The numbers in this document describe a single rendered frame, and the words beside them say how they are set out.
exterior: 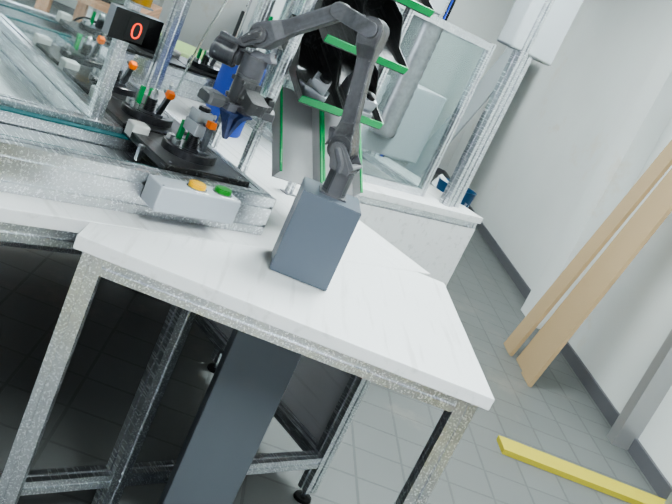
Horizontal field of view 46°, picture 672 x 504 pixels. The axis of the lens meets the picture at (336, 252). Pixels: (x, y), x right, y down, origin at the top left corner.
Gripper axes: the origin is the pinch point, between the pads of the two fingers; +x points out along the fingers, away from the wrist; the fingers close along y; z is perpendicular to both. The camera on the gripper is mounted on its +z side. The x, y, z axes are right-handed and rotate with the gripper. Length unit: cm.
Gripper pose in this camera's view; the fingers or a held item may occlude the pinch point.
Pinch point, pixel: (229, 125)
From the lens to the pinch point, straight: 190.5
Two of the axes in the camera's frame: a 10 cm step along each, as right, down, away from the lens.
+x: -4.0, 8.7, 2.7
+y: 7.2, 1.1, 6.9
